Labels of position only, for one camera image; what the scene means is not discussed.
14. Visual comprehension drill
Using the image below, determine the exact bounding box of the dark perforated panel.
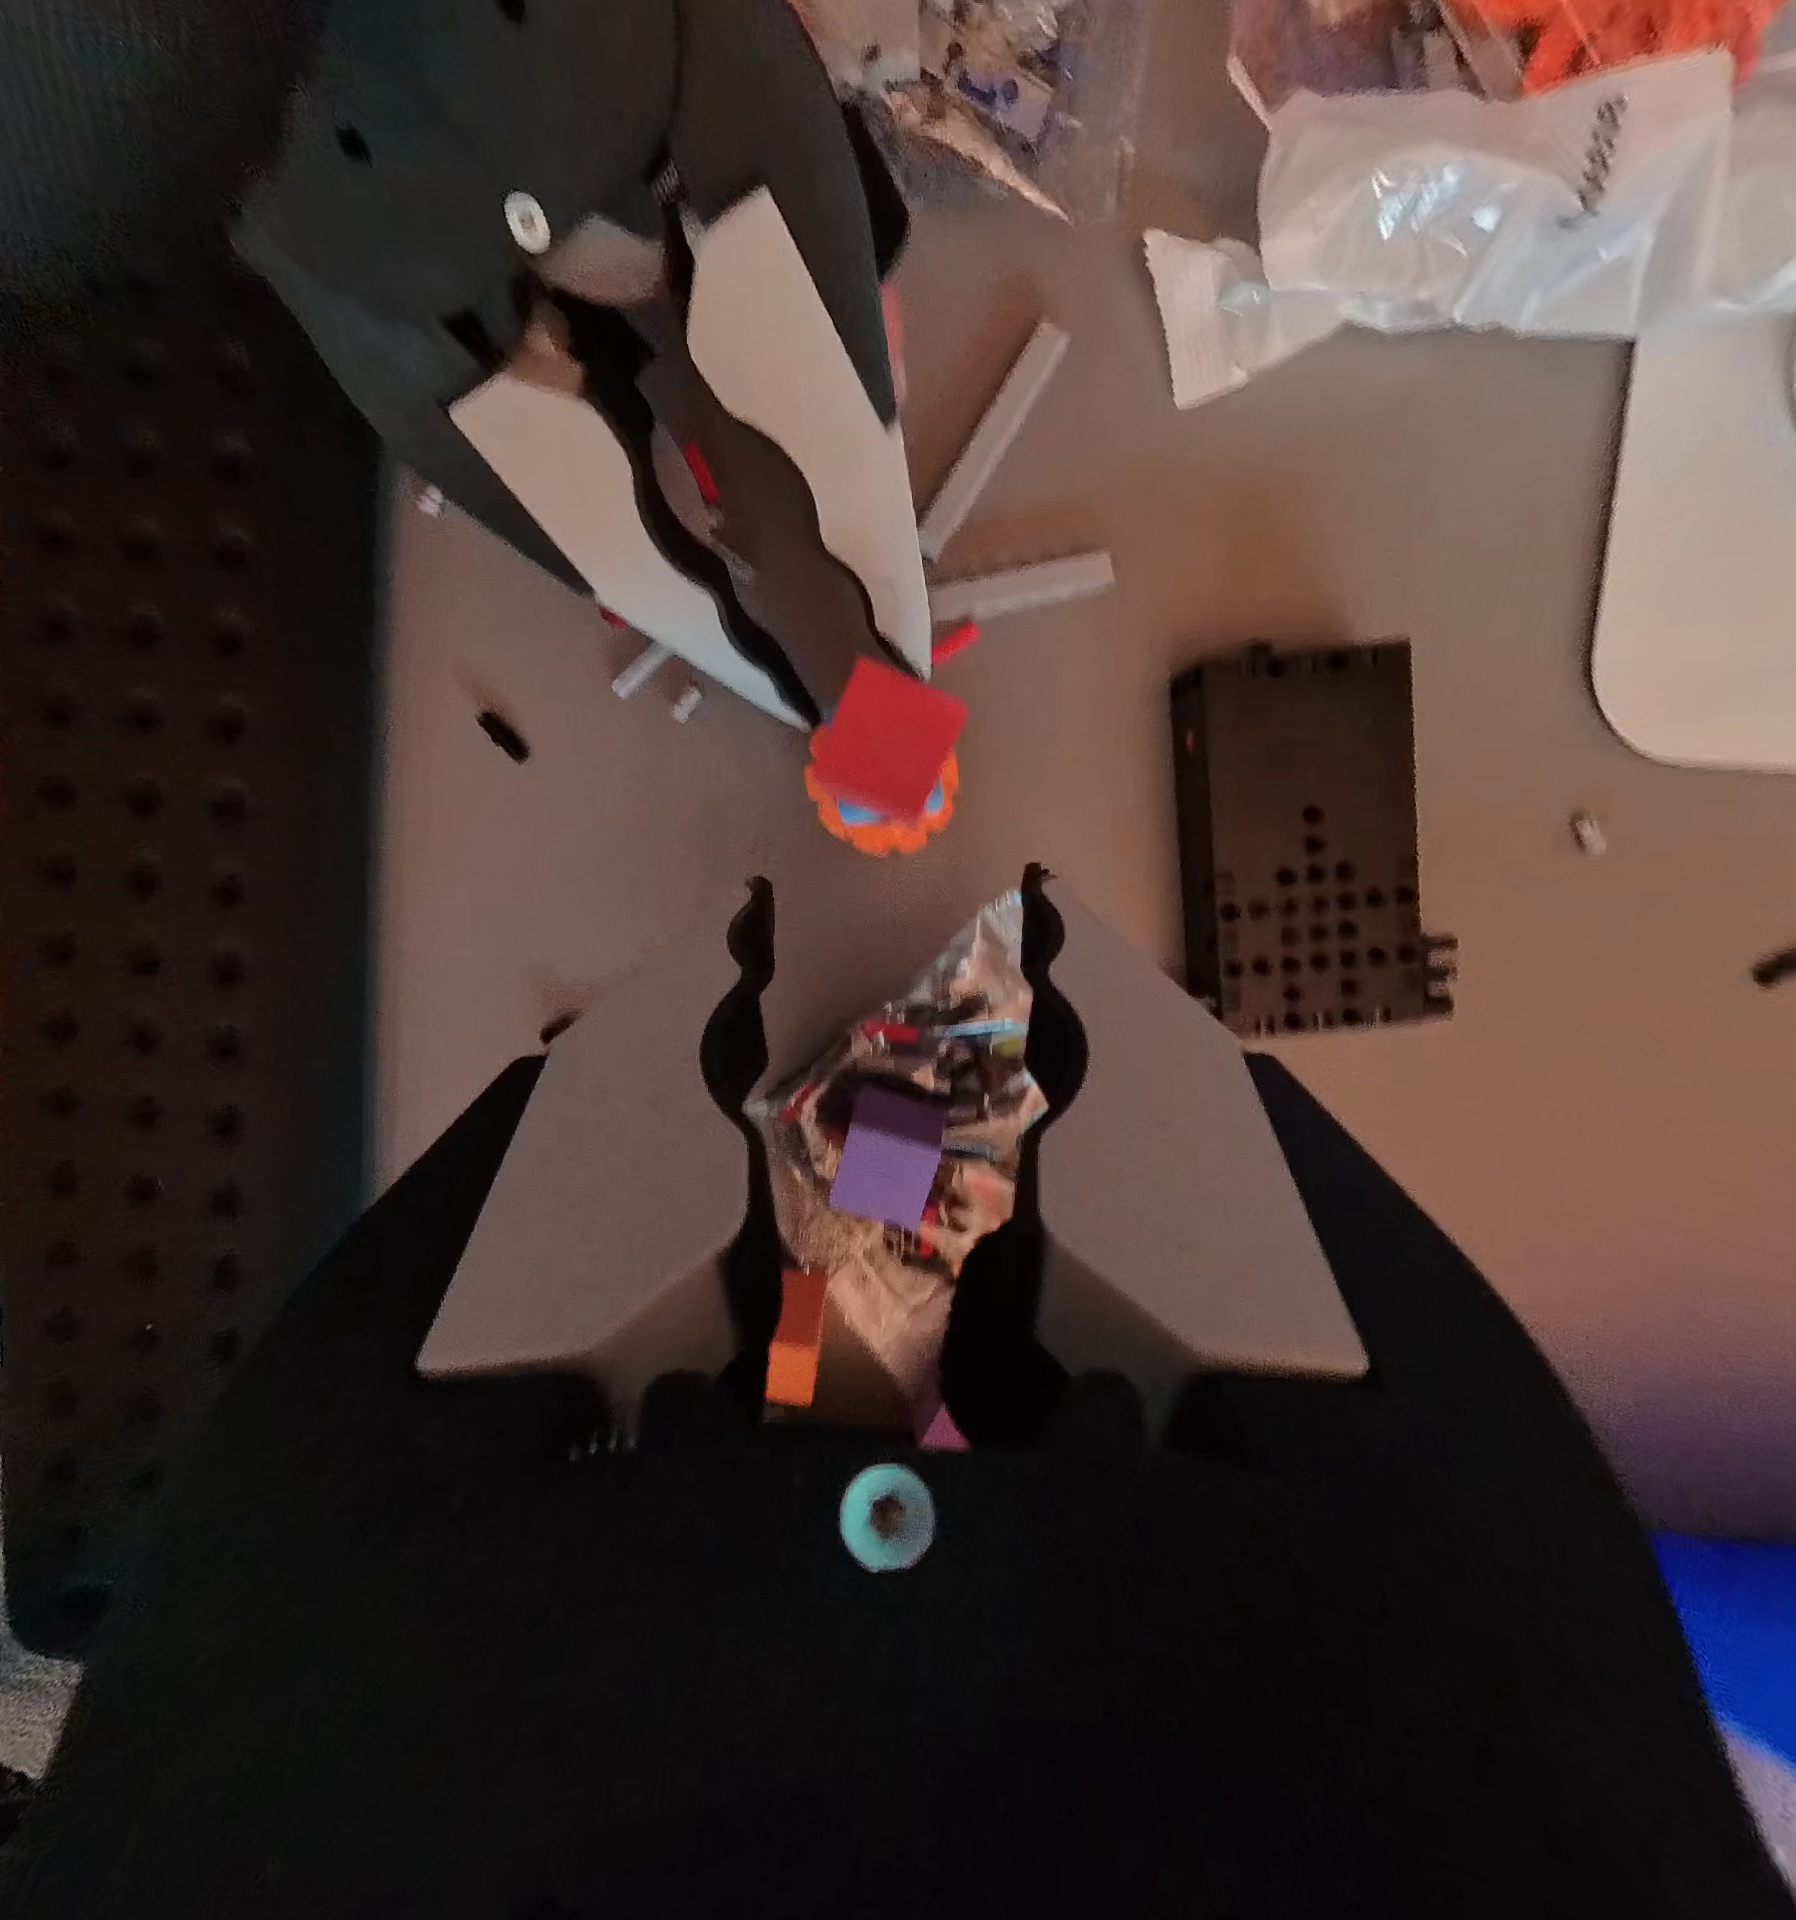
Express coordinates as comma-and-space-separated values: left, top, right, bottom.
0, 279, 385, 1659

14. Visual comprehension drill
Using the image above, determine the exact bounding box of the white rounded stand base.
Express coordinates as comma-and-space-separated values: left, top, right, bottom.
1587, 308, 1796, 781

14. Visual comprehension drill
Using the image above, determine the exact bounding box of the red foam block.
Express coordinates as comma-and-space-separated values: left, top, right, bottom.
807, 657, 973, 820

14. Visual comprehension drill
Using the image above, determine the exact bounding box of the crinkled bag of orange gears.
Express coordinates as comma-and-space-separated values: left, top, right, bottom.
1143, 0, 1796, 413

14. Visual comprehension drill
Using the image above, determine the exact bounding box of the blue plastic bin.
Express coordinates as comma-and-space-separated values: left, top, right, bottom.
1655, 1531, 1796, 1816

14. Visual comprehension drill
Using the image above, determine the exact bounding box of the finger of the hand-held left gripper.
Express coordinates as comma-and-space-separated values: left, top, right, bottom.
681, 186, 936, 680
443, 361, 825, 735

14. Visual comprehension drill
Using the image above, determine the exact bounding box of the orange plastic gear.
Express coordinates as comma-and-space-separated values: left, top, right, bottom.
803, 753, 961, 860

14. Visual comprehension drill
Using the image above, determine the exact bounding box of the grey desk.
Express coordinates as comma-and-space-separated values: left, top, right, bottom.
372, 0, 1796, 1549

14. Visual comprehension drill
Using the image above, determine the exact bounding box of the orange foam block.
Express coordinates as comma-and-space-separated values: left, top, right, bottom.
764, 1268, 830, 1412

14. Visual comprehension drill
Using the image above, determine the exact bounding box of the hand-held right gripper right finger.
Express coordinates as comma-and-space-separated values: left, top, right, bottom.
933, 861, 1370, 1435

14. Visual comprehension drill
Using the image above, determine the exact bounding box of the black perforated plastic box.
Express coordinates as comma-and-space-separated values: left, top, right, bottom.
1170, 638, 1459, 1042

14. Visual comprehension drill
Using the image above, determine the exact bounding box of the shiny bag of black parts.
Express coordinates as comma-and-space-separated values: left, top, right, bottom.
746, 888, 1052, 1359

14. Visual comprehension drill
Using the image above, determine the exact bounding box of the long grey beam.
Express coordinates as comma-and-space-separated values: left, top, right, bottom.
918, 322, 1071, 568
928, 550, 1116, 627

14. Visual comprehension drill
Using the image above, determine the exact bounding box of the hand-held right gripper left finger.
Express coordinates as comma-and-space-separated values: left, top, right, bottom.
415, 878, 779, 1428

